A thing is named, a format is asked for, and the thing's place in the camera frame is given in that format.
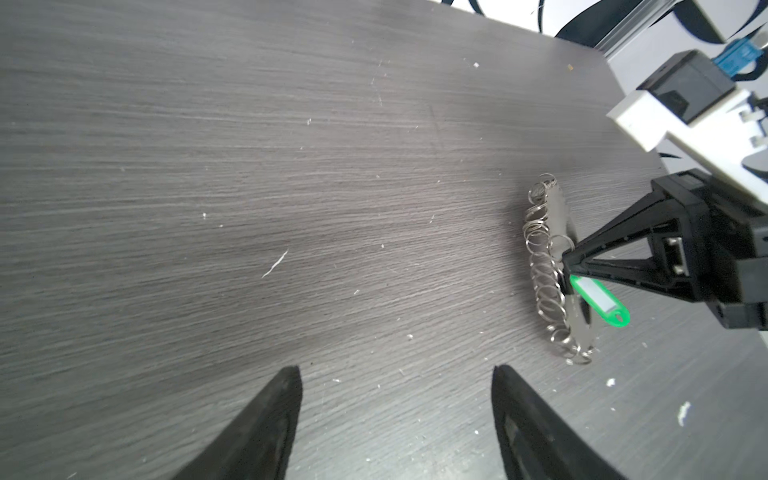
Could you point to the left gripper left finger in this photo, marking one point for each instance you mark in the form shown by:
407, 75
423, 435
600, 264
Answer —
258, 442

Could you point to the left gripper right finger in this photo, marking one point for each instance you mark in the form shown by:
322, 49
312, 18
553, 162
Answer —
535, 442

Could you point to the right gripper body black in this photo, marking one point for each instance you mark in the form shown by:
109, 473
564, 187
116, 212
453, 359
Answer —
719, 238

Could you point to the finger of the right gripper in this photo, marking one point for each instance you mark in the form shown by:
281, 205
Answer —
634, 223
647, 275

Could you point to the green key tag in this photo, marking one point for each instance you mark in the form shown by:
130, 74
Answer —
612, 311

